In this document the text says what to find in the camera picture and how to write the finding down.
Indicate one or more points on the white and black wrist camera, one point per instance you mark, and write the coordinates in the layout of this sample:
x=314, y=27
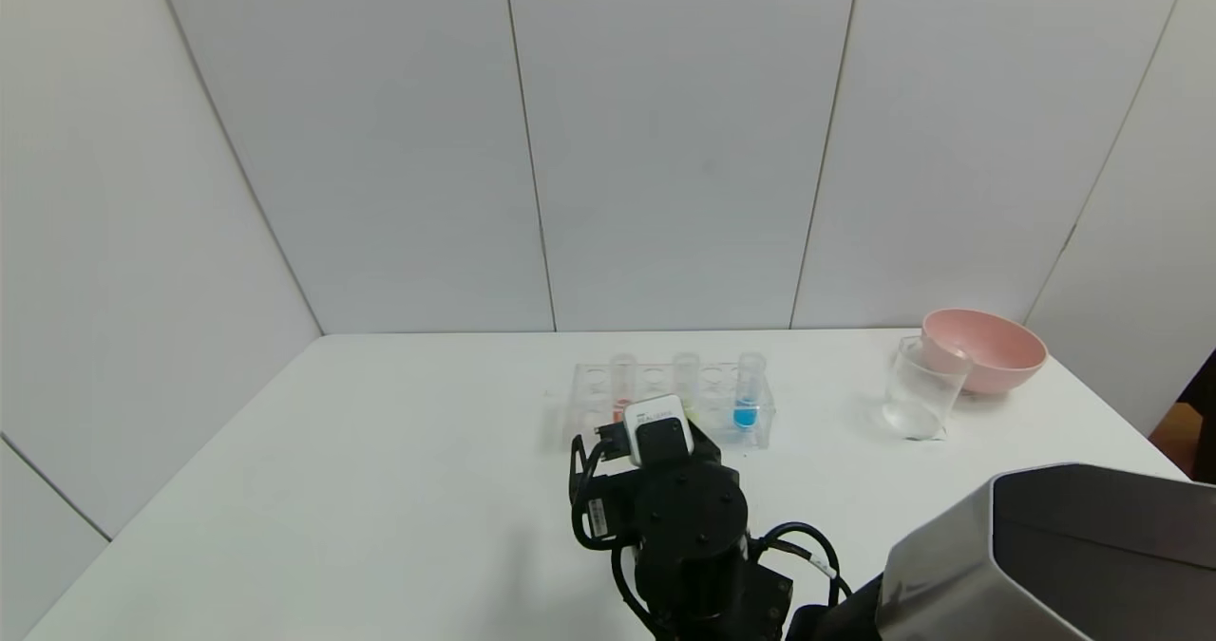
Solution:
x=655, y=423

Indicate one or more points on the clear glass beaker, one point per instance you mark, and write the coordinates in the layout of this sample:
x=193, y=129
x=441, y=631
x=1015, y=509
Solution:
x=917, y=404

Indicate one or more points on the pink plastic bowl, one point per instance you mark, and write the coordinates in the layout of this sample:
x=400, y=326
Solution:
x=993, y=351

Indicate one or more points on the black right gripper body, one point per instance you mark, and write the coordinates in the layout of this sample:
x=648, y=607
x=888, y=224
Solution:
x=598, y=517

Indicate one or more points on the yellow liquid test tube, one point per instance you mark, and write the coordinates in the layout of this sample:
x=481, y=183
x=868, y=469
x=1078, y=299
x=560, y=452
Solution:
x=686, y=375

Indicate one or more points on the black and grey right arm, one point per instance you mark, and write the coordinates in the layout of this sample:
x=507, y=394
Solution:
x=684, y=518

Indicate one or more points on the clear acrylic test tube rack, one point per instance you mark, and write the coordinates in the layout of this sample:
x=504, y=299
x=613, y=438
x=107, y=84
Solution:
x=589, y=404

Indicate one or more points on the clear plastic test tube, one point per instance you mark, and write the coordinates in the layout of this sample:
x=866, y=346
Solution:
x=747, y=413
x=622, y=375

